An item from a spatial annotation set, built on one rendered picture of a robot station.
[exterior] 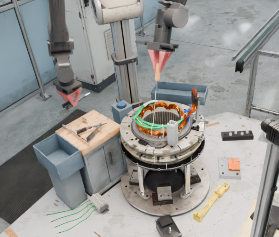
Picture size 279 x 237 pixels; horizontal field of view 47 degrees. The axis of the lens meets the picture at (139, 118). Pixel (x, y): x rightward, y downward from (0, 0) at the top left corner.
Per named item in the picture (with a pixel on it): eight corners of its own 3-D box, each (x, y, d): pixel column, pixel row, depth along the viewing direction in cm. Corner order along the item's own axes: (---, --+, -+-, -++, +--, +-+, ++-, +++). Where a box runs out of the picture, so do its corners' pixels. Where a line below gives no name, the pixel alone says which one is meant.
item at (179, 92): (206, 132, 164) (208, 85, 148) (203, 146, 156) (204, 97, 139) (160, 127, 172) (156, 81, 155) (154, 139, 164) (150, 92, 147)
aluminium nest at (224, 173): (240, 179, 137) (241, 175, 135) (219, 177, 139) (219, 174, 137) (238, 160, 146) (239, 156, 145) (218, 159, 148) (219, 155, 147)
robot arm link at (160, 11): (169, 7, 106) (154, 5, 104) (180, 7, 101) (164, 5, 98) (166, 28, 108) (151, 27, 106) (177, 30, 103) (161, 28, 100)
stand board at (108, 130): (83, 156, 119) (82, 151, 118) (56, 135, 131) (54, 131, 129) (122, 130, 130) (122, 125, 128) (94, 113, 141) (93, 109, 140)
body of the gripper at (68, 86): (68, 95, 114) (64, 76, 110) (53, 86, 120) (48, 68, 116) (83, 87, 117) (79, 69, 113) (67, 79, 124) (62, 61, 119)
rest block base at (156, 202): (152, 195, 131) (152, 193, 130) (171, 194, 131) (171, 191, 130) (153, 205, 127) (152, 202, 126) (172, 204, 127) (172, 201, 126)
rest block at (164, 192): (157, 192, 130) (156, 184, 127) (171, 191, 130) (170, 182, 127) (158, 201, 126) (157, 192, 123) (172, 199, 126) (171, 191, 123)
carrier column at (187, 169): (187, 196, 129) (187, 159, 117) (182, 193, 131) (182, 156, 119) (191, 192, 131) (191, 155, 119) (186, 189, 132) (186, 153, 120)
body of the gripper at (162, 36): (171, 50, 102) (174, 26, 100) (143, 46, 106) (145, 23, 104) (178, 50, 107) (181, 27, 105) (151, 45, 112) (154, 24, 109)
